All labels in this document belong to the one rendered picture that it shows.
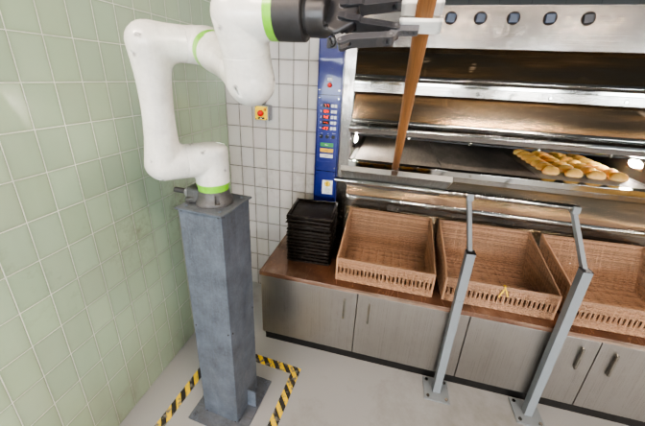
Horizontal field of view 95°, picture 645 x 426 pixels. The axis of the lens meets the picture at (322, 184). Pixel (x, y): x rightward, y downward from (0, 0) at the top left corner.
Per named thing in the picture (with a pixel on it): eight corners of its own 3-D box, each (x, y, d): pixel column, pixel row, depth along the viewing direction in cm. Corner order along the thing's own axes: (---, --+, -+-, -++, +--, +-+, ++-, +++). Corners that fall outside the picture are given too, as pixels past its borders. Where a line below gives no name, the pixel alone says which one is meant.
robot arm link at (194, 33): (182, 60, 100) (179, 20, 94) (221, 62, 107) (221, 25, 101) (193, 74, 88) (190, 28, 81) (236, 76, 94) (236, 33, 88)
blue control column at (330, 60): (346, 204, 421) (360, 37, 347) (358, 206, 417) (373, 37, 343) (309, 295, 244) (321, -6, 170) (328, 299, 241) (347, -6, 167)
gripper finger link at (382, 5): (341, 22, 56) (341, 15, 56) (402, 13, 54) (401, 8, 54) (339, 5, 52) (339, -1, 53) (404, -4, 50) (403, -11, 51)
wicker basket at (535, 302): (430, 252, 207) (437, 217, 198) (519, 267, 196) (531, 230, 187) (440, 300, 163) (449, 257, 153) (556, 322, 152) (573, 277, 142)
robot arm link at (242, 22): (190, -17, 52) (223, -20, 61) (208, 58, 60) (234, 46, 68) (264, -18, 49) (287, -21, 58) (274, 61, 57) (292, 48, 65)
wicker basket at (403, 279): (346, 239, 220) (349, 205, 210) (425, 252, 208) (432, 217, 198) (333, 279, 175) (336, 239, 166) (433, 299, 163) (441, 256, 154)
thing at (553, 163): (511, 153, 245) (513, 146, 243) (577, 159, 235) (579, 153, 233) (543, 175, 189) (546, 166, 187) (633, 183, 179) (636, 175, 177)
